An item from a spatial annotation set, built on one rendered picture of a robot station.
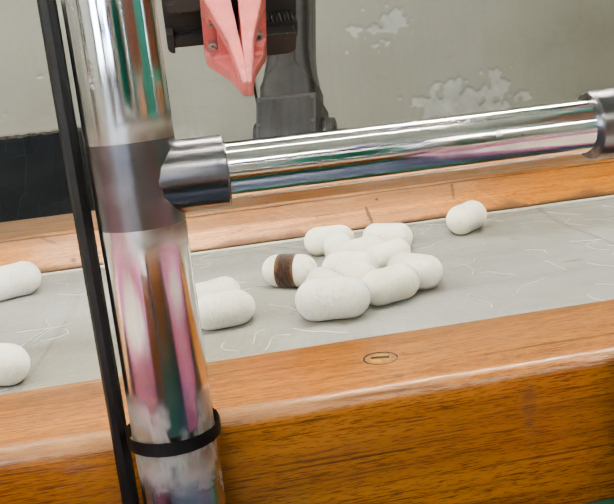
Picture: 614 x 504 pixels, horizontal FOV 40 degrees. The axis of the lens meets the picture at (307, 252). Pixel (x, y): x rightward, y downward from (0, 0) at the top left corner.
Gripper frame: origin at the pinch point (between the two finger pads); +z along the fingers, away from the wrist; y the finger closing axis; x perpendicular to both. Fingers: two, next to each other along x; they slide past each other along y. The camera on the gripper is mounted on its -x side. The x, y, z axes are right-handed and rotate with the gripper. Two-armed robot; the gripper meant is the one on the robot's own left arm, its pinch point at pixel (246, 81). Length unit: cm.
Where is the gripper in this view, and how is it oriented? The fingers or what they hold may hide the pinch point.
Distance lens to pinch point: 59.8
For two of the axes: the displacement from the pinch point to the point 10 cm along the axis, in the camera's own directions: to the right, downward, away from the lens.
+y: 9.8, -1.4, 1.3
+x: -0.2, 6.1, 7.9
